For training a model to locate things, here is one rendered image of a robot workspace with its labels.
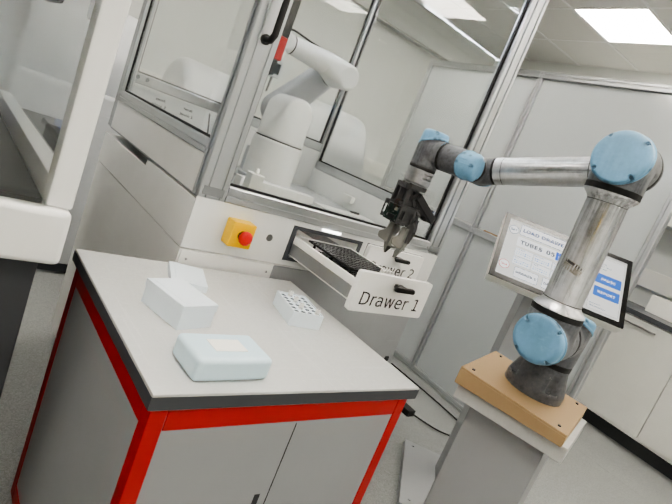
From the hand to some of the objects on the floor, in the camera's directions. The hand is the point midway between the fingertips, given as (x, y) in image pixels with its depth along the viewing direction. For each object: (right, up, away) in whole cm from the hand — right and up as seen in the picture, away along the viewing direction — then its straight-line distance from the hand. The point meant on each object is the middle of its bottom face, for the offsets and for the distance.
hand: (392, 250), depth 148 cm
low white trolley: (-64, -85, -17) cm, 108 cm away
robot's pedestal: (+5, -109, -1) cm, 109 cm away
